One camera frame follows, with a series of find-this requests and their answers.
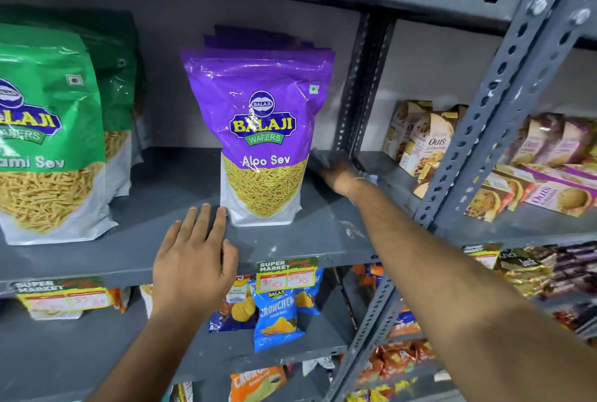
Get person's right hand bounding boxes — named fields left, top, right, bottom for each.
left=316, top=160, right=374, bottom=204

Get person's left hand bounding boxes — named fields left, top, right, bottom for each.
left=151, top=203, right=240, bottom=320

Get grey cleaning cloth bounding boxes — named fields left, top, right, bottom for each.
left=309, top=149, right=356, bottom=174

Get person's right forearm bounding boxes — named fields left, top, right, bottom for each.
left=349, top=179, right=597, bottom=402

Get person's left forearm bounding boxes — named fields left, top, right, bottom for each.
left=86, top=306, right=224, bottom=402

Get grey metal shelf rack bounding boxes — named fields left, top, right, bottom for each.
left=0, top=0, right=528, bottom=402
left=322, top=0, right=597, bottom=402

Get dark blue chips packet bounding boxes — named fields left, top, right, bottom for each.
left=208, top=275, right=258, bottom=334

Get yellow price label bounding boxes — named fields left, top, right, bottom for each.
left=10, top=277, right=113, bottom=321
left=256, top=256, right=320, bottom=294
left=462, top=242, right=504, bottom=271

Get white snack packet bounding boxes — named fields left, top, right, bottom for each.
left=139, top=283, right=155, bottom=319

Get light blue chips packet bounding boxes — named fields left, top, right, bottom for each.
left=253, top=288, right=307, bottom=354
left=295, top=268, right=325, bottom=316

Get purple snack pouch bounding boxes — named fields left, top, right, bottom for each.
left=181, top=46, right=336, bottom=228
left=203, top=25, right=328, bottom=50

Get pile of cookie boxes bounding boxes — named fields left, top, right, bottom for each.
left=382, top=99, right=597, bottom=224

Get orange snack packet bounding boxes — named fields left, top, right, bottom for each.
left=228, top=366, right=288, bottom=402

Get white paper label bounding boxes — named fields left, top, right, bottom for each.
left=301, top=357, right=336, bottom=378

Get green snack pouch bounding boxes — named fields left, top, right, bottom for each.
left=0, top=5, right=139, bottom=200
left=0, top=23, right=118, bottom=246

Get pile of orange candy packs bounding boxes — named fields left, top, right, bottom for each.
left=357, top=339, right=437, bottom=386

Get pile of gold wrapped packets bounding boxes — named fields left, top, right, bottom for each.
left=494, top=246, right=558, bottom=300

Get pile of dark chocolate packets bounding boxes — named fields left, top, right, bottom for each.
left=543, top=242, right=597, bottom=337

